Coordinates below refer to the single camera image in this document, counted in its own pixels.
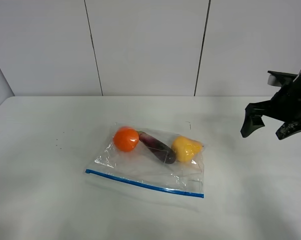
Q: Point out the yellow bell pepper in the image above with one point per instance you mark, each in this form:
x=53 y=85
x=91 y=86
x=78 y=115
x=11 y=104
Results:
x=186 y=149

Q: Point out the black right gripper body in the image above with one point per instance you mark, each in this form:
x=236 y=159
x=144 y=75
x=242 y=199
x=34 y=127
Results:
x=285 y=105

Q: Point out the dark purple eggplant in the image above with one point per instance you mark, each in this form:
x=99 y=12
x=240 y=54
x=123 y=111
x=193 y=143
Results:
x=163 y=152

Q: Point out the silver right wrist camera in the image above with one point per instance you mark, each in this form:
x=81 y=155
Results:
x=273 y=81

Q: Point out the clear zip bag blue seal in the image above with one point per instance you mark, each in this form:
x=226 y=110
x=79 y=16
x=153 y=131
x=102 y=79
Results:
x=141 y=168

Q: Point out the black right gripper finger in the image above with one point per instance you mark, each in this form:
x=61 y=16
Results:
x=288 y=129
x=253 y=117

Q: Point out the orange fruit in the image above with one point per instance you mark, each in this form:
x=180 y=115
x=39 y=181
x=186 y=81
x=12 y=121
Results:
x=126 y=139

